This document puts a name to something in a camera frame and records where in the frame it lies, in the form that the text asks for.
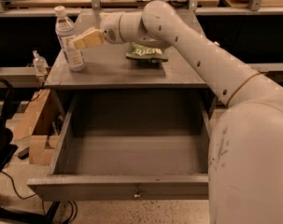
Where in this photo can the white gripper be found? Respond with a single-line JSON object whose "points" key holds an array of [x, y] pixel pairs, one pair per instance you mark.
{"points": [[110, 27]]}

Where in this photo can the clear plastic water bottle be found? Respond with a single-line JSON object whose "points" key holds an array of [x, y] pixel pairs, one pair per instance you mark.
{"points": [[66, 32]]}

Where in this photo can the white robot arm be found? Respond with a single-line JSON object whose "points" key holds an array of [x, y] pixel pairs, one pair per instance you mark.
{"points": [[245, 160]]}

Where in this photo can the grey cabinet with top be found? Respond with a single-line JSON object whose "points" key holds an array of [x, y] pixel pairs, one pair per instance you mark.
{"points": [[116, 86]]}

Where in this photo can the clear sanitizer pump bottle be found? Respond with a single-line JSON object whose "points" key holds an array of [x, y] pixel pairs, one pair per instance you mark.
{"points": [[40, 63]]}

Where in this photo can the open grey top drawer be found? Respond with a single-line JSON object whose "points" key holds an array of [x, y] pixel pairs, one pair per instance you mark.
{"points": [[107, 158]]}

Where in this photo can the metal drawer knob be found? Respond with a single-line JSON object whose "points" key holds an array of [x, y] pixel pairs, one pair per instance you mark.
{"points": [[137, 194]]}

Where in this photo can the green chip bag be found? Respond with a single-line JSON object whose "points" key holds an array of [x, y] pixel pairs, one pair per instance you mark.
{"points": [[146, 54]]}

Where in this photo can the brown cardboard box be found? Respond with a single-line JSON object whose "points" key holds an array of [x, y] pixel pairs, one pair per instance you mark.
{"points": [[36, 125]]}

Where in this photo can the black chair frame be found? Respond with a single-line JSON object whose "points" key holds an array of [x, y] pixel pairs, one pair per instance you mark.
{"points": [[7, 149]]}

